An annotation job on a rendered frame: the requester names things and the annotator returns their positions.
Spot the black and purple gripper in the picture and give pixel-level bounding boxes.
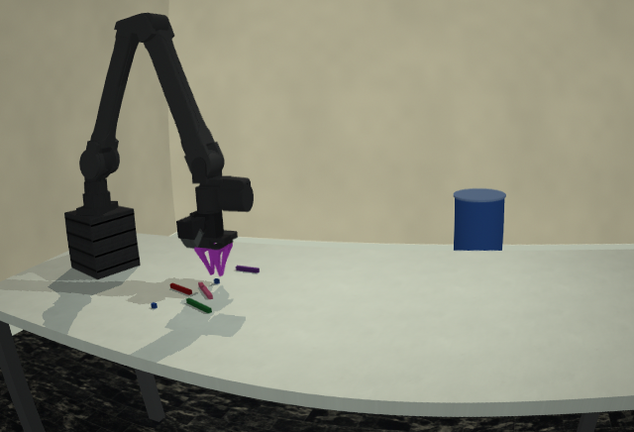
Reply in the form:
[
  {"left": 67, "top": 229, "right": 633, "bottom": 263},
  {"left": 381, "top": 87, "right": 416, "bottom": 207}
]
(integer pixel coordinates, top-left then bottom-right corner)
[{"left": 194, "top": 225, "right": 238, "bottom": 276}]

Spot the dark red rod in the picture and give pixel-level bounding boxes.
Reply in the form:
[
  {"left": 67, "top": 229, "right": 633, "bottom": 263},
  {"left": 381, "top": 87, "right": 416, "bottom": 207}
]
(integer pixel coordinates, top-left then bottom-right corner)
[{"left": 170, "top": 283, "right": 192, "bottom": 295}]

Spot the green rod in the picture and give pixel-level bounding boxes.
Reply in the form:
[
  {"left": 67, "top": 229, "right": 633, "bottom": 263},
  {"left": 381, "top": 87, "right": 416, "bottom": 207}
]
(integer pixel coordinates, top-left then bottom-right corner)
[{"left": 186, "top": 298, "right": 212, "bottom": 314}]

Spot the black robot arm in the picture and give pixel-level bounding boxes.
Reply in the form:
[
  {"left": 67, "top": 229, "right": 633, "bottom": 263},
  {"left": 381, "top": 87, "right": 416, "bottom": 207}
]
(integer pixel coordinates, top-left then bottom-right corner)
[{"left": 76, "top": 13, "right": 254, "bottom": 249}]

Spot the purple rod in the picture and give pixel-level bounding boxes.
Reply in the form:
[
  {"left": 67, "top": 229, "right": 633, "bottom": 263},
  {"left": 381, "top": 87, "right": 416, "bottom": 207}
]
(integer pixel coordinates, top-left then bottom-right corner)
[{"left": 236, "top": 266, "right": 260, "bottom": 273}]

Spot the pink rod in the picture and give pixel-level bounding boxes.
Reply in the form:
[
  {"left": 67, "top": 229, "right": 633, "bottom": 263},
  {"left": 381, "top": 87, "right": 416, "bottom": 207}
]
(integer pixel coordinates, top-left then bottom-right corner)
[{"left": 198, "top": 282, "right": 213, "bottom": 299}]

